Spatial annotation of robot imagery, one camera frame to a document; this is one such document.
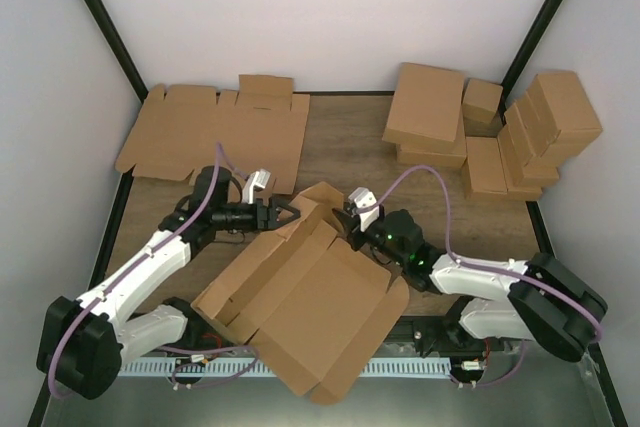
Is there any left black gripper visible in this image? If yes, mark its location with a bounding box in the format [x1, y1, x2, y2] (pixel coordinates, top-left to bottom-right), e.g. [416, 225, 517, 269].
[214, 198, 301, 233]

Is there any brown cardboard box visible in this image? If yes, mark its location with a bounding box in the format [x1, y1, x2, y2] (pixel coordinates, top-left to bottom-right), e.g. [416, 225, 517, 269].
[192, 182, 410, 405]

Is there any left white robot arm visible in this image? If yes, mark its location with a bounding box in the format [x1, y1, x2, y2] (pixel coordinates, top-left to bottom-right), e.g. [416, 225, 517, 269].
[36, 166, 301, 400]

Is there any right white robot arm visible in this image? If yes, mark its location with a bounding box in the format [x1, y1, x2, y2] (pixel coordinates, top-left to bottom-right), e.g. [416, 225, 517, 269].
[334, 207, 608, 362]

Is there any large folded cardboard box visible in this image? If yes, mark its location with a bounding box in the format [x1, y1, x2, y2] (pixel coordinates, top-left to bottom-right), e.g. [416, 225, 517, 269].
[382, 62, 465, 153]

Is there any middle folded cardboard box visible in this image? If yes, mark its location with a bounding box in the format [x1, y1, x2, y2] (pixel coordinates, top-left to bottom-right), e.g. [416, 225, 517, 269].
[461, 137, 507, 201]

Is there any low cardboard box stack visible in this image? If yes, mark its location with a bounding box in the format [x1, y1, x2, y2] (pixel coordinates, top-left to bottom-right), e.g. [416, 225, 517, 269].
[507, 184, 543, 202]

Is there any small folded cardboard box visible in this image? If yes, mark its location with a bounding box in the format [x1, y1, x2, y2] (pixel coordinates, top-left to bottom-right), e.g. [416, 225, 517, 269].
[462, 78, 503, 124]

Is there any leaning folded cardboard box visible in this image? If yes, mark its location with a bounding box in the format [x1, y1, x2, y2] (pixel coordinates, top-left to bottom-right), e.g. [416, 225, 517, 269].
[497, 96, 559, 189]

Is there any tall folded cardboard box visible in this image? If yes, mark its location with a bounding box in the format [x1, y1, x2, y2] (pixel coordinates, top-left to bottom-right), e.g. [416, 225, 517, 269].
[526, 71, 602, 158]

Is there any flat cardboard sheet stack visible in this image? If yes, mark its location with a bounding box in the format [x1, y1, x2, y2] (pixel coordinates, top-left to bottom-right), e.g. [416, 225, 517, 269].
[115, 74, 310, 194]

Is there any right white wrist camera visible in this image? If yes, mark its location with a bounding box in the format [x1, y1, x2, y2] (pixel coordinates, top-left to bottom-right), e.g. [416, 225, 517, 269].
[348, 187, 380, 232]

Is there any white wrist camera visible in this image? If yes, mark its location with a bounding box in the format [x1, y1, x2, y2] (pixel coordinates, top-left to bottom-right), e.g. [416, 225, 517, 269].
[348, 187, 380, 232]
[242, 169, 271, 204]

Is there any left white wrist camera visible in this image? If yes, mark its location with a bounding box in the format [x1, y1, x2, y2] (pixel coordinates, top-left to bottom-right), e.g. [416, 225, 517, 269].
[242, 169, 271, 204]

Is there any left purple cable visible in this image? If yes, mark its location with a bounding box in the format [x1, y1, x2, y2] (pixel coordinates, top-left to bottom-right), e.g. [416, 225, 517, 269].
[46, 141, 251, 401]

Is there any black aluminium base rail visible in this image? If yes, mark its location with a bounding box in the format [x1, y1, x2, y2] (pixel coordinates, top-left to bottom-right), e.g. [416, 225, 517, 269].
[160, 316, 505, 356]

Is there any light blue slotted cable duct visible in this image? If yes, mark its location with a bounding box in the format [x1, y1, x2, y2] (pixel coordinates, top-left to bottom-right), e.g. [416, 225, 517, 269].
[119, 357, 451, 379]

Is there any left black frame post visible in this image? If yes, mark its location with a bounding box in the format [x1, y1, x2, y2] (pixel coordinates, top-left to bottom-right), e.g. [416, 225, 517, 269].
[83, 0, 148, 101]

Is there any black frame post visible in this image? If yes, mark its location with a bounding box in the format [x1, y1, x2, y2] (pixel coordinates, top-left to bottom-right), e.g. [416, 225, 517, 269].
[501, 0, 564, 100]
[83, 0, 148, 101]

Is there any right black frame post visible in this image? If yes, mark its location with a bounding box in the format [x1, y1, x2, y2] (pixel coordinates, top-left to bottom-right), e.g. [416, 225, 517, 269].
[501, 0, 564, 100]

